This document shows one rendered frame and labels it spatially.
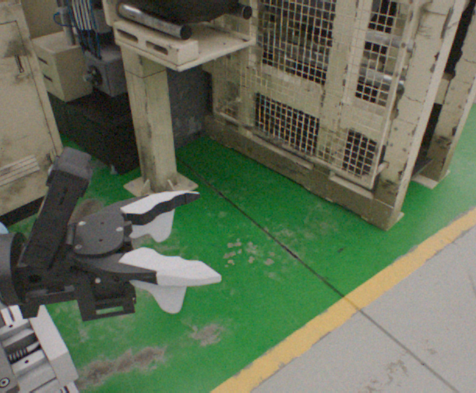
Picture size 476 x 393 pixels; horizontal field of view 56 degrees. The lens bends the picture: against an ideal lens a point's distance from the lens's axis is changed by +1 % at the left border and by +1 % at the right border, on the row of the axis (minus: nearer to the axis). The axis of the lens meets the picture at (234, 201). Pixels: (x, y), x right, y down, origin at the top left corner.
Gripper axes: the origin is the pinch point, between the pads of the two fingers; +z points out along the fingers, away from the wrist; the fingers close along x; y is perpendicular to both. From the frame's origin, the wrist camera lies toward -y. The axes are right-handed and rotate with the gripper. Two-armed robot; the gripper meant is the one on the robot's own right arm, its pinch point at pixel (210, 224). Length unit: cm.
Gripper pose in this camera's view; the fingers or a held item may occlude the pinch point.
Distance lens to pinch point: 46.1
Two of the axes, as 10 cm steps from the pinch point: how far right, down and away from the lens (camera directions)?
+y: 0.3, 8.5, 5.2
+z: 9.8, -1.3, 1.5
